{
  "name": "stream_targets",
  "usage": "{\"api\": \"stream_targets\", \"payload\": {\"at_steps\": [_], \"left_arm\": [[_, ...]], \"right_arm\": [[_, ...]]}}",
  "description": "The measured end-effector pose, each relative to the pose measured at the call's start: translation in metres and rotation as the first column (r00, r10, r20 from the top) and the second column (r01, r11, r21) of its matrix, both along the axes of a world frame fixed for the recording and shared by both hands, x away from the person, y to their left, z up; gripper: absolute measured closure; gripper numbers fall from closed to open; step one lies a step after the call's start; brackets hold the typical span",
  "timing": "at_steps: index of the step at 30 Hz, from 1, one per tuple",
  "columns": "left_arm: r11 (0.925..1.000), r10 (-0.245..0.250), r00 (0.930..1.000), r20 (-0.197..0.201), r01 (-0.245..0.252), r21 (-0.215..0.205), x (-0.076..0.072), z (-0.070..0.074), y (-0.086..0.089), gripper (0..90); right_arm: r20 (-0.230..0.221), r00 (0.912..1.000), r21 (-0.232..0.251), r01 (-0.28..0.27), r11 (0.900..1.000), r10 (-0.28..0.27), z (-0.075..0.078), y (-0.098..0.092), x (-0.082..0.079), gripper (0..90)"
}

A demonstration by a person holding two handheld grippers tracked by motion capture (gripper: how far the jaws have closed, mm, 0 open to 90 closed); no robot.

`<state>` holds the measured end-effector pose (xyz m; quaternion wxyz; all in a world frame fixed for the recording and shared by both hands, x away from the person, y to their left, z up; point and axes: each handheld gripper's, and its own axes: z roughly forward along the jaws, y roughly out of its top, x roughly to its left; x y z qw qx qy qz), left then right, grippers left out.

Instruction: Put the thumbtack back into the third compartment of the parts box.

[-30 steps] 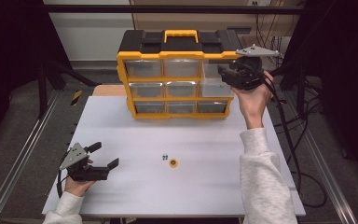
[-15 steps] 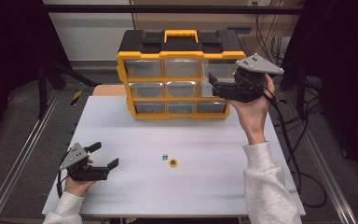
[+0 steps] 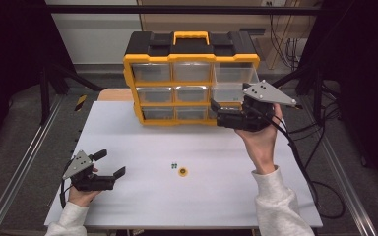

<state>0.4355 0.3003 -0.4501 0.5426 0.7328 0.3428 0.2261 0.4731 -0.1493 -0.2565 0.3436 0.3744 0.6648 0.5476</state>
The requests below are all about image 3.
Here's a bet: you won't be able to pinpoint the yellow black drawer cabinet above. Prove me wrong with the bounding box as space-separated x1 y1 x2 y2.
122 30 261 127

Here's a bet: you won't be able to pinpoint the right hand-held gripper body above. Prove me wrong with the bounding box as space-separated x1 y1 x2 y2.
216 79 298 133

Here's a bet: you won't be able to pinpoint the left hand-held gripper black cable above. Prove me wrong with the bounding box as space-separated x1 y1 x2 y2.
59 156 75 209

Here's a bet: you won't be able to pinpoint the person's left hand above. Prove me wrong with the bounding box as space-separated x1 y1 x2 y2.
68 188 103 208

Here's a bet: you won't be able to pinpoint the black curtain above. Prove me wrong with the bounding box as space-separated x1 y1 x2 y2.
299 0 378 198
0 0 77 158

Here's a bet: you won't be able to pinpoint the person's right hand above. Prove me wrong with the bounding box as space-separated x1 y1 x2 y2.
234 103 284 175

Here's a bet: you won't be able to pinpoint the black floor cables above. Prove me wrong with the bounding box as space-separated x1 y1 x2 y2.
288 82 343 168

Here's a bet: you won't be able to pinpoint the hanging black cable bundle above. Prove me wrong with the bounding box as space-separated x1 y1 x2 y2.
269 13 304 72

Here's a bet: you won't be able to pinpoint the right hand-held gripper black cable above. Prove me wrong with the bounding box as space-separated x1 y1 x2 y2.
269 112 347 220

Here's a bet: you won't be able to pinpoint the black horizontal bar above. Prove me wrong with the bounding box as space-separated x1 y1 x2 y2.
43 3 323 16

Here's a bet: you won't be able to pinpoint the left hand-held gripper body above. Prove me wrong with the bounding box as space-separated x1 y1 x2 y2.
62 149 116 193

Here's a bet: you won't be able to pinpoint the hand-held gripper black cable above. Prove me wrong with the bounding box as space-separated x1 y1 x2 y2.
59 156 75 209
269 112 347 220

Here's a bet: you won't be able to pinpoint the clear plastic drawer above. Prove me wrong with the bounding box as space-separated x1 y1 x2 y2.
137 87 173 104
214 62 261 103

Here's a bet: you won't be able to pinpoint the black metal stand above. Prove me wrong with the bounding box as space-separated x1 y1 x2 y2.
262 63 326 124
38 62 107 126

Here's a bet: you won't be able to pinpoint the metal floor rail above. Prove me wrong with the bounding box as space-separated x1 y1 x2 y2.
0 94 63 236
299 97 378 236

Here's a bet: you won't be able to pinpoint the wooden board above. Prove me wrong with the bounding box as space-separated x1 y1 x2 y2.
97 88 136 102

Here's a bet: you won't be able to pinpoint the yellow black striped tape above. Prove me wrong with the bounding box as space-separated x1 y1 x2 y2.
74 94 89 112

